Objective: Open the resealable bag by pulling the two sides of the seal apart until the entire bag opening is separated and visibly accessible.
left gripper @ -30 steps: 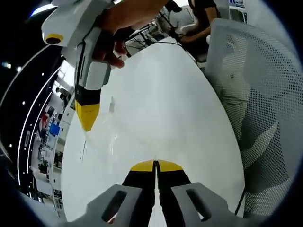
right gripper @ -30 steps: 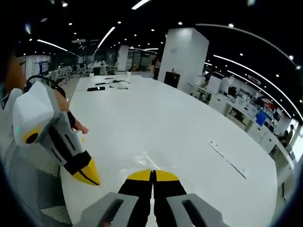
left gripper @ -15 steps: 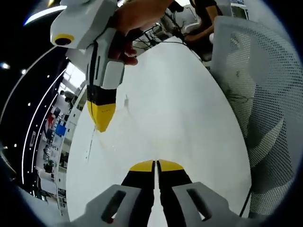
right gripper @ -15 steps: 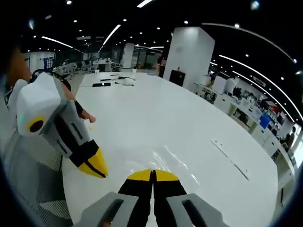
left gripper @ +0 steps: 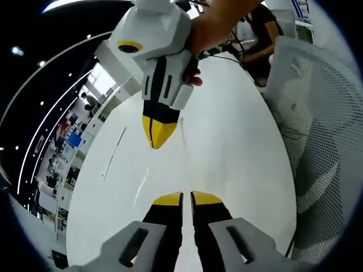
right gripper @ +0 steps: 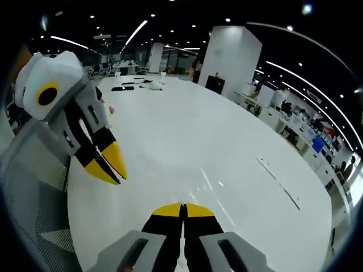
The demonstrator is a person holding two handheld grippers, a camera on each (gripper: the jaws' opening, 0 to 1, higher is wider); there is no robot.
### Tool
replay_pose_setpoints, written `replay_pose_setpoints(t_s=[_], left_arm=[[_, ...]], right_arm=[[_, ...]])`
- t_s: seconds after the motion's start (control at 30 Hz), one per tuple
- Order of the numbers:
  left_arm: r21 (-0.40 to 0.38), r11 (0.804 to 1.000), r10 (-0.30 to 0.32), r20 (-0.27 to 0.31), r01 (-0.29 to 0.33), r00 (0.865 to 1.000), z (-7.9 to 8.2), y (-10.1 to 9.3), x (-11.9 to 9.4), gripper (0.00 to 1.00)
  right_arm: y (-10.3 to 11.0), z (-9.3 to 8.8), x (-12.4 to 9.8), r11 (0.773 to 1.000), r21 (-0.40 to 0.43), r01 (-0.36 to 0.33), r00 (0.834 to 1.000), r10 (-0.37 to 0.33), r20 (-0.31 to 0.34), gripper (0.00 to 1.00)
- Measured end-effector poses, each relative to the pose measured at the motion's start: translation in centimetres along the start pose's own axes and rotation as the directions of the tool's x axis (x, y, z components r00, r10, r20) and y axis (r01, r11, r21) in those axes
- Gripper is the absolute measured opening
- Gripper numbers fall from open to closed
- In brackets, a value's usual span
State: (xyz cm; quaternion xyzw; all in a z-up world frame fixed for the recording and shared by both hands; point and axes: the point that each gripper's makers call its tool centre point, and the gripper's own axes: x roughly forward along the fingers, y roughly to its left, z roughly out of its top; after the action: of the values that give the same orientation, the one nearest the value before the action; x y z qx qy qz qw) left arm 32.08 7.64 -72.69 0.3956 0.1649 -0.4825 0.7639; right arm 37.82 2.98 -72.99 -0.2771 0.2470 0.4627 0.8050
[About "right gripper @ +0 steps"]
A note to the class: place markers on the blue storage bin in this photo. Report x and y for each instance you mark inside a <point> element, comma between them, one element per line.
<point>317,144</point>

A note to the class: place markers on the flat black object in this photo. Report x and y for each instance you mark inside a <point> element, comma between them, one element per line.
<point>122,88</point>

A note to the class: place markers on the person's left hand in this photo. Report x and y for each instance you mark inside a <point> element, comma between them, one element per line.
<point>112,109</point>

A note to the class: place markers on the grey mesh chair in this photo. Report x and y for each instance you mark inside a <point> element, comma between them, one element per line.
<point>31,184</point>

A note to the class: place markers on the wide white pillar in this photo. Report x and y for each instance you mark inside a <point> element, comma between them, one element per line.
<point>229,59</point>

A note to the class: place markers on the long white cabinet row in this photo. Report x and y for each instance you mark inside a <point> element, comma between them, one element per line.
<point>297,133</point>

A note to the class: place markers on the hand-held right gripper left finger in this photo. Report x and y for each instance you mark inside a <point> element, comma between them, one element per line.
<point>133,249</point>

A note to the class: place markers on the slim white pillar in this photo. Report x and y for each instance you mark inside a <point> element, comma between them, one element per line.
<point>156,58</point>

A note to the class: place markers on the crumpled white object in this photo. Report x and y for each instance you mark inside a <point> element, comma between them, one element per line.
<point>156,85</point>

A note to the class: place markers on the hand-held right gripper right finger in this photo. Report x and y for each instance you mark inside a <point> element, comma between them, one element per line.
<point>229,249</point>

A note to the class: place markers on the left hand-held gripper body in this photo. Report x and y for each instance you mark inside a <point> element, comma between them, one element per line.
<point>52,85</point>

